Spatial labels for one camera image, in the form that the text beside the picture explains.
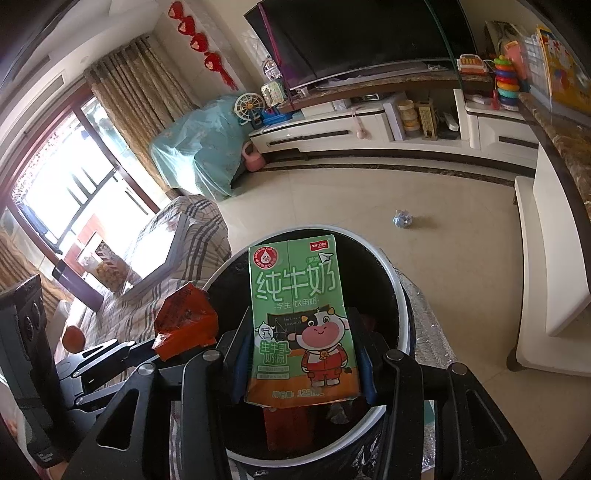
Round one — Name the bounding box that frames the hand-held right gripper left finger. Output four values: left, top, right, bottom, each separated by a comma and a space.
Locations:
60, 307, 254, 480

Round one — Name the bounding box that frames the red apple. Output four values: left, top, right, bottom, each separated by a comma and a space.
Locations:
64, 325, 86, 354

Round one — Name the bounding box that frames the white bin with black bag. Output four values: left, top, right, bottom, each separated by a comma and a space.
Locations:
205, 226, 462, 480

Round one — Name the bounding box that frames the toy ferris wheel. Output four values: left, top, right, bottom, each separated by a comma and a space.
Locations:
233, 92, 264, 130

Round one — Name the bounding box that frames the round wooden container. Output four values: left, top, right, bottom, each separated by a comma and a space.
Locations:
398, 99, 419, 134

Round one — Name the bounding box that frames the clear jar of biscuits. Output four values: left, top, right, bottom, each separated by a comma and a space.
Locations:
92, 242, 130, 294

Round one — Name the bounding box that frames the beige patterned curtain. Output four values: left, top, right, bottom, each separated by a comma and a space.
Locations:
83, 37, 199, 195
0, 226, 65, 319

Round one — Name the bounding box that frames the green toy keypad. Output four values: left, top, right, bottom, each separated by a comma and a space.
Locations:
260, 80, 284, 107

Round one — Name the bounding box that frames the black flat television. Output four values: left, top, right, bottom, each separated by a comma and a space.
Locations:
244, 0, 478, 90

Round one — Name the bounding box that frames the white marble top cabinet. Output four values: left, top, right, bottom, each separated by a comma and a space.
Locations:
505, 92, 591, 374

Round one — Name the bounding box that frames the green milk carton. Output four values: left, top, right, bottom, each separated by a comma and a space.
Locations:
247, 233, 363, 406

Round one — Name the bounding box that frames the orange snack packet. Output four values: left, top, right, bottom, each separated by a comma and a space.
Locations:
152, 282, 219, 361

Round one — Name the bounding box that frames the tall wooden box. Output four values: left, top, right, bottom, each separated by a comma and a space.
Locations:
417, 102, 437, 140

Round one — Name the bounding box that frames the teal covered armchair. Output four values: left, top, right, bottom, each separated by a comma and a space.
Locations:
148, 95, 252, 201

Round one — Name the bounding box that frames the toy cash register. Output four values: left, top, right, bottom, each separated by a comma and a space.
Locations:
457, 53, 490, 77

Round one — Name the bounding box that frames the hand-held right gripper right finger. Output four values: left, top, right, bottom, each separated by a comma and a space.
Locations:
346, 307, 543, 480

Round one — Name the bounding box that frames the blue toy rack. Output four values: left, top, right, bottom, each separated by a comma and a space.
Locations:
259, 108, 291, 126

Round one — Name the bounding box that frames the red hanging heart decoration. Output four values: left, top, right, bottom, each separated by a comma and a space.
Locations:
167, 0, 238, 90

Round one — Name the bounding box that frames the pink plastic kettle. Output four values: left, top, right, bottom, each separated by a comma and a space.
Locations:
242, 141, 267, 172

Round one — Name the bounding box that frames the colourful picture book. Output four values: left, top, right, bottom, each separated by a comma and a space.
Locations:
536, 23, 591, 112

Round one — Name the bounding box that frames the rainbow ring stacker toy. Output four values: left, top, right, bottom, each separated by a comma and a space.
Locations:
492, 55, 522, 112

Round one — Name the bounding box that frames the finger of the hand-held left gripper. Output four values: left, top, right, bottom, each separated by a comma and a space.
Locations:
69, 353, 185, 411
54, 339, 160, 384

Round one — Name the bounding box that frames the white television cabinet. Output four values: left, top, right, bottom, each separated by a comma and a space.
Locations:
247, 74, 541, 162

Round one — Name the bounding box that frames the red framed balcony door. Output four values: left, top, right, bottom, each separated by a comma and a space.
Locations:
0, 92, 158, 278

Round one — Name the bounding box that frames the thick white book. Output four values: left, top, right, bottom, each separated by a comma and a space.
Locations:
131, 226, 185, 296

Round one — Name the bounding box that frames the pink toy phone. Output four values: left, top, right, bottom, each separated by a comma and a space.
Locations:
503, 39, 527, 79

